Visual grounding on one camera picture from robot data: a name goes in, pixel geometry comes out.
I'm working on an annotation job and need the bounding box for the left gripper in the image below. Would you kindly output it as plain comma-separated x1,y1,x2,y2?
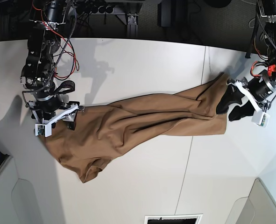
216,70,276,121

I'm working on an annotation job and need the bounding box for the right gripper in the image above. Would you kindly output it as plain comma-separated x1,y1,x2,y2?
22,92,85,130

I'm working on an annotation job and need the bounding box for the brown t-shirt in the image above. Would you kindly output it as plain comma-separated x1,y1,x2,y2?
40,73,228,182

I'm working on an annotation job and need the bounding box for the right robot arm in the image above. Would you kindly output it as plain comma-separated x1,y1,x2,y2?
20,0,83,135

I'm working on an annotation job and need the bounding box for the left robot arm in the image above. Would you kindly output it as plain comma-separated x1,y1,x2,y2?
216,0,276,127

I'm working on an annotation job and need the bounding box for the aluminium table leg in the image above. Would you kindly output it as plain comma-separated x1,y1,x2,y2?
126,14,139,39

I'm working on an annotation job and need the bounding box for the black power adapter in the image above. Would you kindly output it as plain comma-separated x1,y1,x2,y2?
157,0,172,28

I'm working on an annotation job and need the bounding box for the white framed floor vent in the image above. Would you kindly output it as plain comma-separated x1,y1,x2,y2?
144,214,203,224

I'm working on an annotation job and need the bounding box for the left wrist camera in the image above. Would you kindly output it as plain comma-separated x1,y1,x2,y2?
251,110,270,128

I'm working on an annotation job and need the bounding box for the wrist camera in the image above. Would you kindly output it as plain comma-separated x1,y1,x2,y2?
251,110,270,128
35,124,52,137

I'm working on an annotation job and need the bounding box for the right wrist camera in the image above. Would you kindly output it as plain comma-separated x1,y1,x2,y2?
35,124,52,137

